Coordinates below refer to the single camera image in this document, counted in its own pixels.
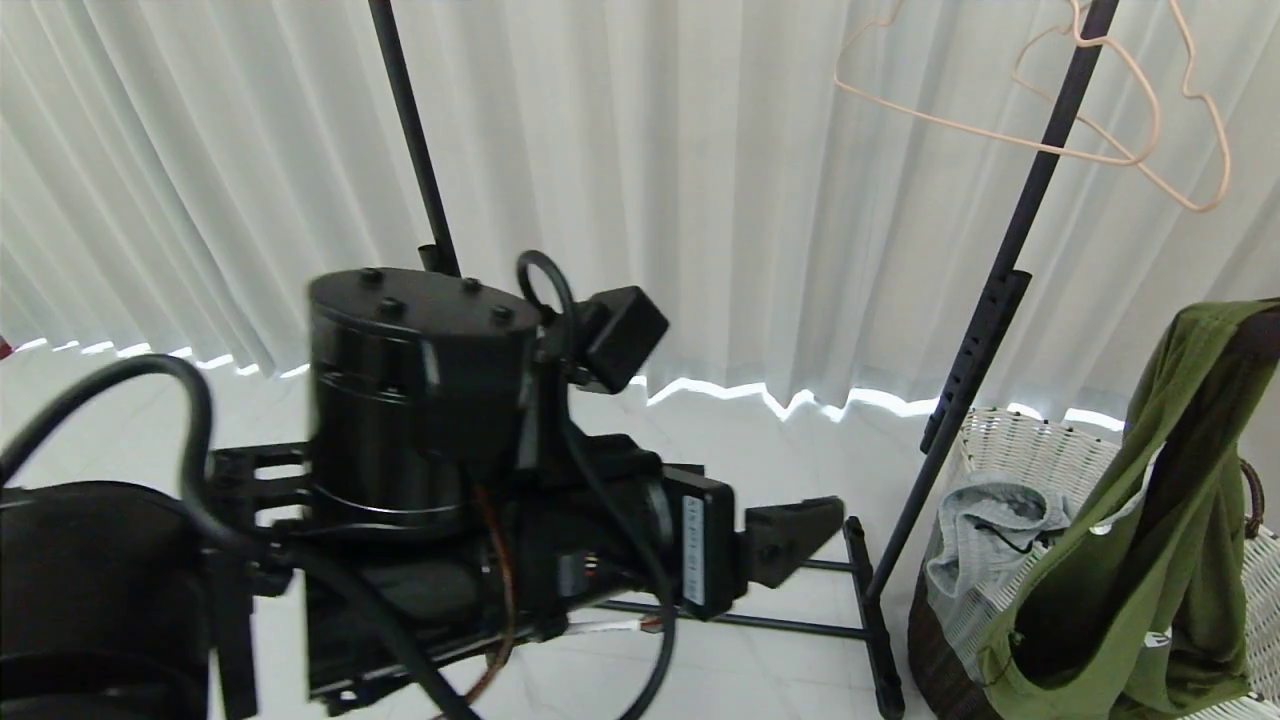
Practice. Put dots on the green sleeveless shirt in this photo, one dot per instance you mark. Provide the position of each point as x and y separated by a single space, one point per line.
1210 560

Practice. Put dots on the white curtain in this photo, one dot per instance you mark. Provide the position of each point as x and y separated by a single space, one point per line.
700 150

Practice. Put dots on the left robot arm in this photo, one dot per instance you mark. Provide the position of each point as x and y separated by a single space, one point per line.
420 400

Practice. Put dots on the pink clothes hanger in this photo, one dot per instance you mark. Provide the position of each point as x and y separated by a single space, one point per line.
1229 160
1158 112

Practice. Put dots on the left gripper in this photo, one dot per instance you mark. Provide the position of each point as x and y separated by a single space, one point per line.
610 540

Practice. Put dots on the pale grey shorts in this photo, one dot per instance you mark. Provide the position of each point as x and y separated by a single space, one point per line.
990 520

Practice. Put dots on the white laundry basket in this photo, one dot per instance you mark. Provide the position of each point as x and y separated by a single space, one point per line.
1040 445

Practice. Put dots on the black clothes rack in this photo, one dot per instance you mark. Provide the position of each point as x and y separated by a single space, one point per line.
980 350

